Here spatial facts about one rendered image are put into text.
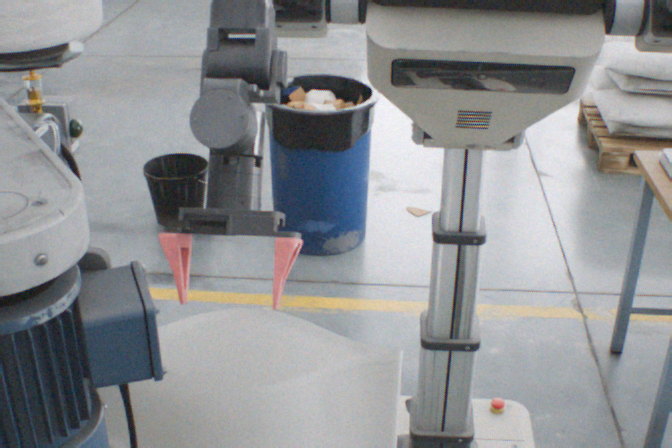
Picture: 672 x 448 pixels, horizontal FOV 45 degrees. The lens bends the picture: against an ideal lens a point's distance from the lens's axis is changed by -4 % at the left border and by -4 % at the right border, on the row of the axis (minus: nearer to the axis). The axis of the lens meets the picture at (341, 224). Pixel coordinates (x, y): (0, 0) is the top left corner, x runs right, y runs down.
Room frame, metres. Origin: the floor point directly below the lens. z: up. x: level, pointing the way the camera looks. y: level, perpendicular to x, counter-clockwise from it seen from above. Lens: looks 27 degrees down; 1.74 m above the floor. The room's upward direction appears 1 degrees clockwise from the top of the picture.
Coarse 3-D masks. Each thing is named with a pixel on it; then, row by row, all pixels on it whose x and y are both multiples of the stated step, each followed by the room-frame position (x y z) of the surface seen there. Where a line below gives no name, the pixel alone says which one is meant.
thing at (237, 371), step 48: (192, 336) 1.05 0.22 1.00; (240, 336) 1.08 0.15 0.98; (288, 336) 1.06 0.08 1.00; (336, 336) 1.01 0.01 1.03; (144, 384) 0.95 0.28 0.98; (192, 384) 0.90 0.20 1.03; (240, 384) 1.08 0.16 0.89; (288, 384) 0.90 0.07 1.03; (336, 384) 0.94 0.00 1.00; (384, 384) 0.97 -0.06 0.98; (144, 432) 0.96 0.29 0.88; (192, 432) 0.90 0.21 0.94; (240, 432) 0.88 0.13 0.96; (288, 432) 0.90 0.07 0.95; (336, 432) 0.94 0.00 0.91; (384, 432) 0.97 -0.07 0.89
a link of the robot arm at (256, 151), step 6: (252, 108) 0.81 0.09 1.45; (258, 114) 0.82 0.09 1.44; (264, 114) 0.83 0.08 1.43; (258, 120) 0.82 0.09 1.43; (264, 120) 0.83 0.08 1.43; (258, 126) 0.82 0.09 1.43; (264, 126) 0.83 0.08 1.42; (258, 132) 0.81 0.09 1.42; (264, 132) 0.82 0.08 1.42; (258, 138) 0.81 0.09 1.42; (264, 138) 0.82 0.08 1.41; (252, 144) 0.80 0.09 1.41; (258, 144) 0.81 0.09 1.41; (210, 150) 0.81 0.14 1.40; (246, 150) 0.79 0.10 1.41; (252, 150) 0.80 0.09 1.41; (258, 150) 0.80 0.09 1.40; (228, 156) 0.80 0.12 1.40; (234, 156) 0.80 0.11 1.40; (240, 156) 0.80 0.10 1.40; (246, 156) 0.80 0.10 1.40; (252, 156) 0.81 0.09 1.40; (258, 156) 0.80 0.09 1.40; (228, 162) 0.80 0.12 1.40; (234, 162) 0.79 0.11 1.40
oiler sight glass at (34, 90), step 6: (24, 84) 1.12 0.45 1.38; (30, 84) 1.11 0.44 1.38; (36, 84) 1.11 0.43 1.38; (42, 84) 1.13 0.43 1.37; (30, 90) 1.11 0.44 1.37; (36, 90) 1.11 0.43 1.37; (42, 90) 1.12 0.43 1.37; (30, 96) 1.11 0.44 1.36; (36, 96) 1.11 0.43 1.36; (42, 96) 1.12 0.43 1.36; (30, 102) 1.11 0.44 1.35; (36, 102) 1.11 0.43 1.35; (42, 102) 1.12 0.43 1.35
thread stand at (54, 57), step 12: (48, 48) 0.80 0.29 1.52; (60, 48) 0.80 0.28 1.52; (72, 48) 0.82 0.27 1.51; (0, 60) 0.76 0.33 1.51; (12, 60) 0.76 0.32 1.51; (24, 60) 0.76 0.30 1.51; (36, 60) 0.77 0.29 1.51; (48, 60) 0.77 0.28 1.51; (60, 60) 0.77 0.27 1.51; (72, 60) 0.79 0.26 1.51
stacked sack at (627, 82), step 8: (608, 72) 4.36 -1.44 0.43; (616, 72) 4.24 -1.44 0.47; (616, 80) 4.19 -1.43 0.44; (624, 80) 4.11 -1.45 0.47; (632, 80) 4.09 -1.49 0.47; (640, 80) 4.09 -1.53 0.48; (648, 80) 4.09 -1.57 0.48; (656, 80) 4.09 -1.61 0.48; (664, 80) 4.09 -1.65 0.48; (624, 88) 4.06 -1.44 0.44; (632, 88) 4.05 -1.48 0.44; (640, 88) 4.05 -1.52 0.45; (648, 88) 4.05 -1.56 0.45; (656, 88) 4.05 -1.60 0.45; (664, 88) 4.05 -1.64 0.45
